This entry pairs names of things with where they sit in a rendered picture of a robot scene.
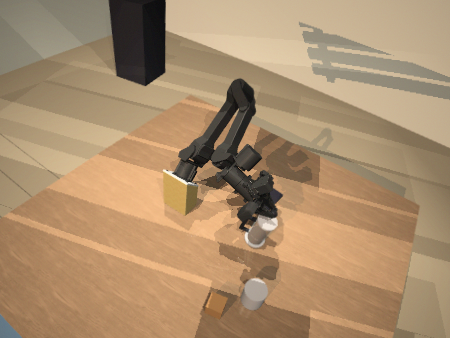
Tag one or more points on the glass french press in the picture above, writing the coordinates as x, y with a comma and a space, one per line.
260, 230

